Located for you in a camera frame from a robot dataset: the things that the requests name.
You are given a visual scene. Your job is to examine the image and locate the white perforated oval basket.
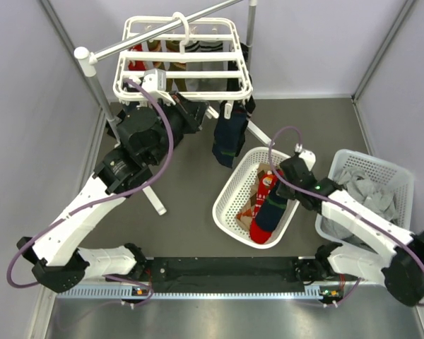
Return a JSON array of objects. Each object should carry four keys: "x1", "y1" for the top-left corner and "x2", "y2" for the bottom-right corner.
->
[{"x1": 212, "y1": 147, "x2": 299, "y2": 250}]

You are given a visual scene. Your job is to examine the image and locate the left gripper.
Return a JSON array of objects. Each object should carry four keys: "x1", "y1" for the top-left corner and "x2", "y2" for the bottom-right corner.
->
[{"x1": 148, "y1": 90, "x2": 210, "y2": 167}]

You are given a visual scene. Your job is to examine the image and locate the grey striped sock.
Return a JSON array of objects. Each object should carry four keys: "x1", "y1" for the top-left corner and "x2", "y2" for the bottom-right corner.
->
[
  {"x1": 185, "y1": 41, "x2": 202, "y2": 71},
  {"x1": 200, "y1": 41, "x2": 223, "y2": 91}
]

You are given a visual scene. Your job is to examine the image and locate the white clip sock hanger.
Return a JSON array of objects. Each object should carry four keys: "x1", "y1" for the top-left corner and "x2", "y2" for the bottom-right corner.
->
[{"x1": 112, "y1": 18, "x2": 253, "y2": 104}]

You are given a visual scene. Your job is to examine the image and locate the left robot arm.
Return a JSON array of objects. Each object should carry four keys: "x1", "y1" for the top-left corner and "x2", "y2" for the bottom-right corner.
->
[{"x1": 17, "y1": 92, "x2": 208, "y2": 293}]

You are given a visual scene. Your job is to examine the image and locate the red patterned christmas sock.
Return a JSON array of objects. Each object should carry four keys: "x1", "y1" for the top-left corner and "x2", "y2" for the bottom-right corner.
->
[{"x1": 252, "y1": 170, "x2": 275, "y2": 218}]

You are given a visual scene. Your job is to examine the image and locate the olive striped sock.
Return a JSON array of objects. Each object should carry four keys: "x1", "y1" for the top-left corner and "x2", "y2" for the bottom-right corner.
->
[
  {"x1": 148, "y1": 40, "x2": 165, "y2": 70},
  {"x1": 165, "y1": 40, "x2": 187, "y2": 92}
]

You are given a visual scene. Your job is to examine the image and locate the red hanging sock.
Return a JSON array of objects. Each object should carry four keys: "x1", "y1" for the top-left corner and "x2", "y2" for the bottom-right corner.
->
[{"x1": 127, "y1": 44, "x2": 146, "y2": 71}]

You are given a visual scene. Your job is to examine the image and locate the argyle beige orange sock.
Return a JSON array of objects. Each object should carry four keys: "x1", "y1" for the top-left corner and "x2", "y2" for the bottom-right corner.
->
[{"x1": 235, "y1": 163, "x2": 270, "y2": 232}]

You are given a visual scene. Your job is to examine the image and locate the white rack base foot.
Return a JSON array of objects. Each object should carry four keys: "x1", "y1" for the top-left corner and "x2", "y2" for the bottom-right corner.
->
[{"x1": 143, "y1": 186, "x2": 167, "y2": 215}]

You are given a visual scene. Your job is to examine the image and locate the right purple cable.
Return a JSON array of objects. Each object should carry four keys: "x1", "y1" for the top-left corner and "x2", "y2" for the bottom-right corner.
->
[{"x1": 268, "y1": 126, "x2": 424, "y2": 307}]

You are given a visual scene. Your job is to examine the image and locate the silver horizontal rack bar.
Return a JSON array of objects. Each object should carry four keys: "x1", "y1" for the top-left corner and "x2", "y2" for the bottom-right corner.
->
[{"x1": 73, "y1": 0, "x2": 255, "y2": 77}]

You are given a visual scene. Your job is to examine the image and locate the navy santa belt sock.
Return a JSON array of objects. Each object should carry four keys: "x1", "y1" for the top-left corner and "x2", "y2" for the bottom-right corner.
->
[{"x1": 212, "y1": 105, "x2": 248, "y2": 168}]

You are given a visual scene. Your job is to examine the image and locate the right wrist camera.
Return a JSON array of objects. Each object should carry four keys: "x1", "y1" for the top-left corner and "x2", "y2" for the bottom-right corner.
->
[{"x1": 294, "y1": 143, "x2": 316, "y2": 171}]

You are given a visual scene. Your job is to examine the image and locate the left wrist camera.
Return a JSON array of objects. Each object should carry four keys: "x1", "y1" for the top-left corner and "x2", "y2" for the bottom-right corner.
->
[{"x1": 141, "y1": 69, "x2": 166, "y2": 93}]

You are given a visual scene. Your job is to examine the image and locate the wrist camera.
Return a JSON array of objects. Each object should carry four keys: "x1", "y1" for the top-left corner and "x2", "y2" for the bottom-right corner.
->
[
  {"x1": 141, "y1": 69, "x2": 166, "y2": 93},
  {"x1": 294, "y1": 143, "x2": 316, "y2": 171}
]

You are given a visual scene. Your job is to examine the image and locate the white far rack foot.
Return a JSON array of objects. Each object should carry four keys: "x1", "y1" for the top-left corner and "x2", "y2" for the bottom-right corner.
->
[{"x1": 206, "y1": 105, "x2": 275, "y2": 148}]

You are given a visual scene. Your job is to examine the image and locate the grey clothes in basket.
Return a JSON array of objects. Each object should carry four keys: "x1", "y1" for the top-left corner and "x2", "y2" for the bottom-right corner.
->
[{"x1": 322, "y1": 167, "x2": 399, "y2": 248}]

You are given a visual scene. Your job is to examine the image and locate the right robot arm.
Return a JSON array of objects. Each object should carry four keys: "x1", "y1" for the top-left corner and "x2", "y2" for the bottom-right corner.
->
[{"x1": 277, "y1": 154, "x2": 424, "y2": 307}]

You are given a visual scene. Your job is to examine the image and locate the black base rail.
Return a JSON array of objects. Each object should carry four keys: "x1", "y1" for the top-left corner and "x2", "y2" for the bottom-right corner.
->
[{"x1": 148, "y1": 257, "x2": 305, "y2": 293}]

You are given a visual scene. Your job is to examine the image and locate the far silver rack pole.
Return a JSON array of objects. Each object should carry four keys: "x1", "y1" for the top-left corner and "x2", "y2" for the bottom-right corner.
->
[{"x1": 246, "y1": 0, "x2": 258, "y2": 47}]

